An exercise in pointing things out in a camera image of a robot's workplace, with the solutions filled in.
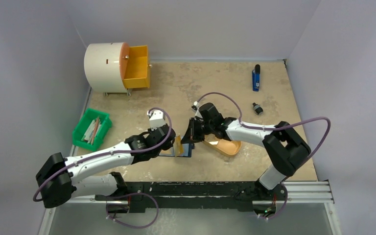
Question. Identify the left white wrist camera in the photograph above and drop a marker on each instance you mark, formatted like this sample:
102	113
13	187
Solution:
156	118

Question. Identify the green plastic bin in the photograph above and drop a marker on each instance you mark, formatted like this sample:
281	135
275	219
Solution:
81	127

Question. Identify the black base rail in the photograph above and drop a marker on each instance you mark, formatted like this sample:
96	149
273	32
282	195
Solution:
243	196

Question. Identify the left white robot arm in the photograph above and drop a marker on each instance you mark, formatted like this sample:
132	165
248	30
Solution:
61	179

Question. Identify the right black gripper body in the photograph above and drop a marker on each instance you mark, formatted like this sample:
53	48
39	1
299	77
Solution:
195	129

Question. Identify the orange plastic drawer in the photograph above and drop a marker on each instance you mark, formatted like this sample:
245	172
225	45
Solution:
138	68

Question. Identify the white cylindrical drawer cabinet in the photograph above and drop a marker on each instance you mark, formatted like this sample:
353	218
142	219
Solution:
105	66

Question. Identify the sticks in green bin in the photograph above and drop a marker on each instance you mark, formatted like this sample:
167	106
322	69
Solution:
92	131

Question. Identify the blue black utility tool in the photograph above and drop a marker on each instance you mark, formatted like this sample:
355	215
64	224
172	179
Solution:
256	78

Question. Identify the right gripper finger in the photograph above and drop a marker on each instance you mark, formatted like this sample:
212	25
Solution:
197	132
187	138

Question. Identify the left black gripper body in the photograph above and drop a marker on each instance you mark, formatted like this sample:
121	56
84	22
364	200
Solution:
156	152

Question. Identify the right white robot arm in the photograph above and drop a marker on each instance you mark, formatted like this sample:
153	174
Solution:
285	147

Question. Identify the small black grey knob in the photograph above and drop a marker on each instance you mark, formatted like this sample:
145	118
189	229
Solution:
257	109

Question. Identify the tan oval plastic tray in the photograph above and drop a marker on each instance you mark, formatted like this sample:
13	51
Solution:
224	147

